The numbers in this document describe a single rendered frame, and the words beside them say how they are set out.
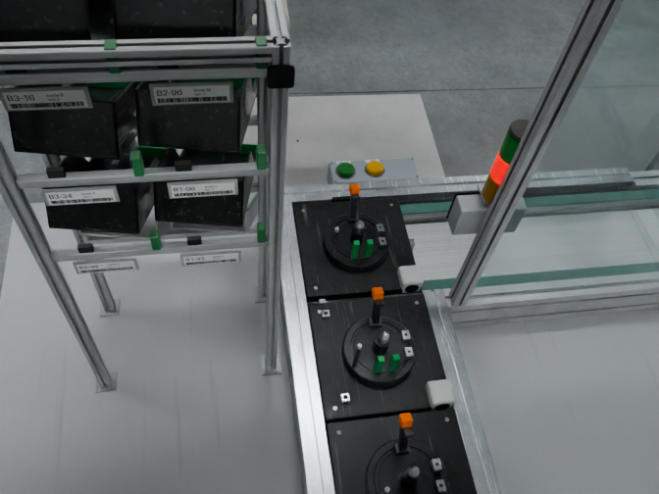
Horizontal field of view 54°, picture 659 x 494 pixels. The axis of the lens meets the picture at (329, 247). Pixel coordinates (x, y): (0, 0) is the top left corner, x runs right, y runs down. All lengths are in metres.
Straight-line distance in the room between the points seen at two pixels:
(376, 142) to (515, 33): 2.14
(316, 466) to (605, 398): 0.64
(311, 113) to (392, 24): 1.90
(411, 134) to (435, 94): 1.49
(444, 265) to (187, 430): 0.65
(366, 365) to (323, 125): 0.77
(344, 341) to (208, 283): 0.37
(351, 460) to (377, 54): 2.55
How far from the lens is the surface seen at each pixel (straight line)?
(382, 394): 1.22
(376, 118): 1.80
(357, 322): 1.26
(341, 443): 1.18
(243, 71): 0.71
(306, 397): 1.22
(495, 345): 1.45
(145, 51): 0.69
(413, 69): 3.37
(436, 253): 1.47
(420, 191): 1.51
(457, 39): 3.63
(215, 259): 0.97
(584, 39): 0.88
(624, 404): 1.51
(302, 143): 1.71
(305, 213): 1.42
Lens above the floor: 2.09
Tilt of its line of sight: 55 degrees down
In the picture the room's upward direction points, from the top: 9 degrees clockwise
